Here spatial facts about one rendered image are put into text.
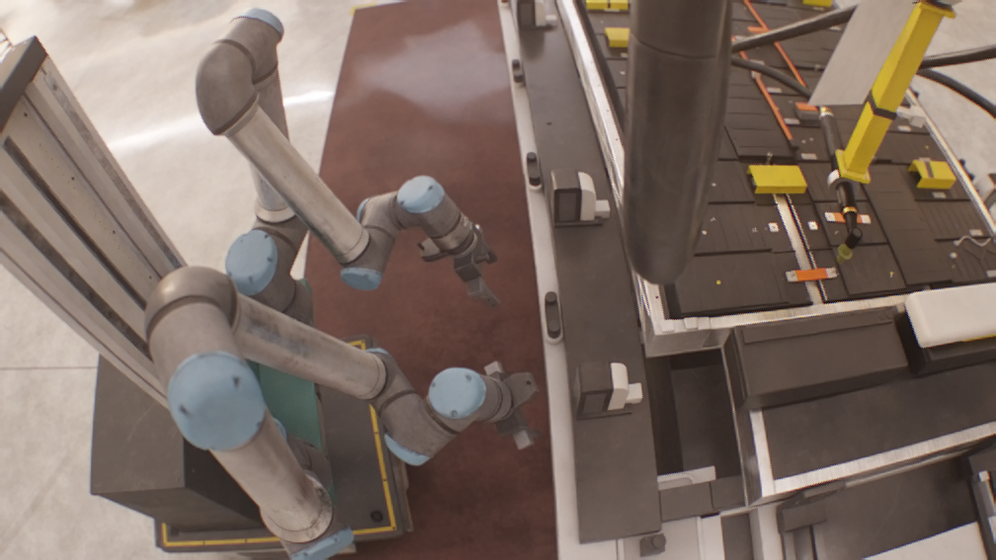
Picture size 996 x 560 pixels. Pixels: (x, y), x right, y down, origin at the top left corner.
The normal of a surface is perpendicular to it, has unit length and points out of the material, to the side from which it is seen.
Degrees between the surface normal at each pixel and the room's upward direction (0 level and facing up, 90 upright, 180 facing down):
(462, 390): 19
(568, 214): 90
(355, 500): 0
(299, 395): 0
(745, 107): 0
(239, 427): 83
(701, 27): 79
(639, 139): 88
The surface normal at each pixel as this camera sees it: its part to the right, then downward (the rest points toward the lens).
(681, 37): -0.26, 0.69
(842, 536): -0.07, -0.52
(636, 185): -0.70, 0.65
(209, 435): 0.57, 0.59
